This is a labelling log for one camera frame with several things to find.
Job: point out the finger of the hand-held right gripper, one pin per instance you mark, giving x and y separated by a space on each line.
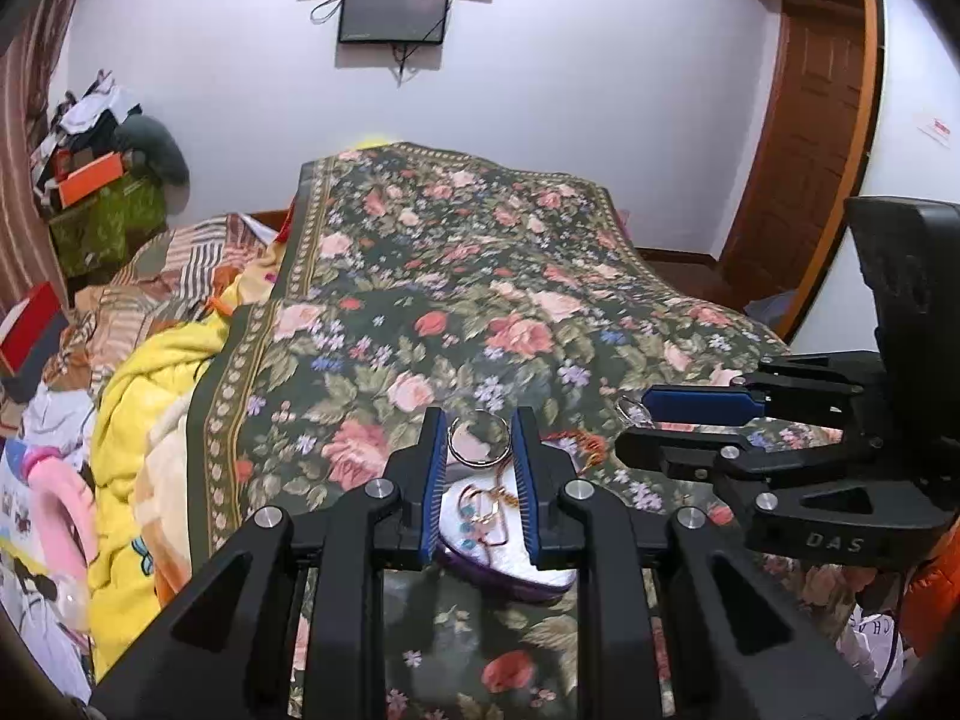
701 405
780 465

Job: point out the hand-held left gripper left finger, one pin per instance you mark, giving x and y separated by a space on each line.
430 495

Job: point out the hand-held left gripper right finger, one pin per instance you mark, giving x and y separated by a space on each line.
525 495

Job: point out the silver bangle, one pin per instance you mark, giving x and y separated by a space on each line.
452 441

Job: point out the purple heart-shaped tin box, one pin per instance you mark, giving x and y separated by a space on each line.
491 566

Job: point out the person's right forearm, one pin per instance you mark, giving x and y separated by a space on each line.
934 600

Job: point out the grey cloth on floor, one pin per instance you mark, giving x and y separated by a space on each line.
771 307

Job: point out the red and white sticker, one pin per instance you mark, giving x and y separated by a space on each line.
936 129

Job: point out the brown wooden door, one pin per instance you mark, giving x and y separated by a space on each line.
799 157

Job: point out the white printed bag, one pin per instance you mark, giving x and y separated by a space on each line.
870 641

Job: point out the white wardrobe sliding door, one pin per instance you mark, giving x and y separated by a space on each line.
915 90

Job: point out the dark floral blanket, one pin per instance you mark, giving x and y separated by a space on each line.
465 277

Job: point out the yellow blanket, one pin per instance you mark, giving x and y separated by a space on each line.
142 405

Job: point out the striped quilt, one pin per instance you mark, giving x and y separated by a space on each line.
142 292

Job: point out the yellow pillow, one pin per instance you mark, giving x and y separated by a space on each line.
371 143

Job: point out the white crumpled cloth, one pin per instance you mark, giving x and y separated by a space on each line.
60 416

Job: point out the colourful magazine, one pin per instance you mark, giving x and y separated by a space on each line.
13 495

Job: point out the red and grey box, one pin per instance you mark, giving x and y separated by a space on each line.
30 330

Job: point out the dark grey garment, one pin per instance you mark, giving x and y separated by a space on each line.
154 146

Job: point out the orange box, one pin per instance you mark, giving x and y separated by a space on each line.
90 178

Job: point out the pile of clothes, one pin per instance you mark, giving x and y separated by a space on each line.
82 116

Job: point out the striped brown curtain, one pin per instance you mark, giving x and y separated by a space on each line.
34 165

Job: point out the small black wall monitor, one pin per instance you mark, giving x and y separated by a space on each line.
394 9

